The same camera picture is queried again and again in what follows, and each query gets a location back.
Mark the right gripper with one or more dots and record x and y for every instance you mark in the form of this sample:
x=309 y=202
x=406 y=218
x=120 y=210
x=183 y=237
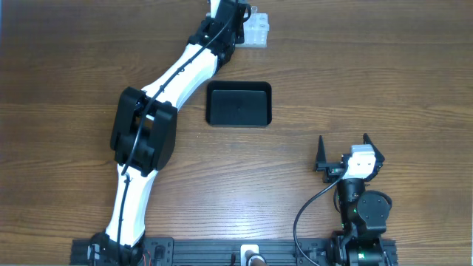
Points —
x=330 y=171

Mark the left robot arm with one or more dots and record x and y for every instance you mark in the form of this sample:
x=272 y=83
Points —
x=184 y=74

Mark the mounting rail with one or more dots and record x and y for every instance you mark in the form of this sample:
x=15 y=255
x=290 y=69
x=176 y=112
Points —
x=207 y=253

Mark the black tray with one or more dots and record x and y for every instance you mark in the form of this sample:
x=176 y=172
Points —
x=238 y=107

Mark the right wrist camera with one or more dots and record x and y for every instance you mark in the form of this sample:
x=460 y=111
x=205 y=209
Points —
x=360 y=160

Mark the white test tube rack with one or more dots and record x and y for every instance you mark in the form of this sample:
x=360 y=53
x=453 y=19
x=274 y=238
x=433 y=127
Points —
x=256 y=33

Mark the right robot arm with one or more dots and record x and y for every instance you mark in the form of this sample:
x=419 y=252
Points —
x=364 y=214

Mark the clear test tube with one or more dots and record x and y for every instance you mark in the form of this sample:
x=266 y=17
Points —
x=254 y=9

